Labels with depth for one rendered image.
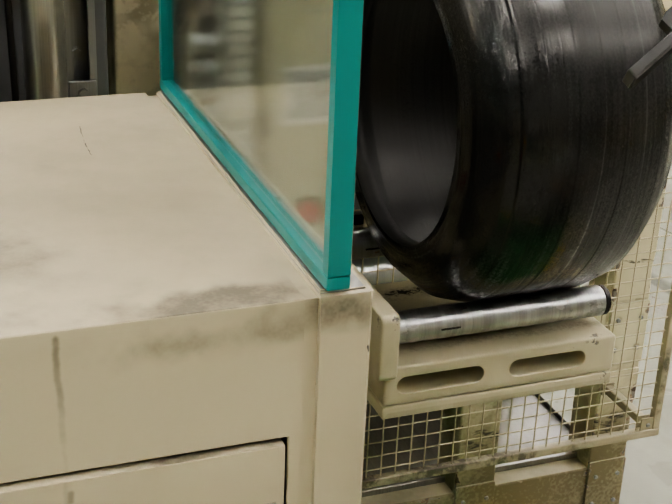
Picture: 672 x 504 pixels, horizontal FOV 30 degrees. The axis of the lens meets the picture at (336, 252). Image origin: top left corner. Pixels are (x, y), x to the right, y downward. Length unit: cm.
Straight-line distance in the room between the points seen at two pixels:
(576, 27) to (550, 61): 6
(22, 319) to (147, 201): 24
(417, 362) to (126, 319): 84
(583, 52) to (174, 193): 62
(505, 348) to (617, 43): 45
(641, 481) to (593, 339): 134
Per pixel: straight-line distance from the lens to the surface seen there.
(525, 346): 177
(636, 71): 74
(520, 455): 256
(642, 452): 324
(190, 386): 94
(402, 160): 201
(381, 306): 165
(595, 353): 183
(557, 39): 154
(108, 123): 132
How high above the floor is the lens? 168
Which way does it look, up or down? 24 degrees down
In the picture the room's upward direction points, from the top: 2 degrees clockwise
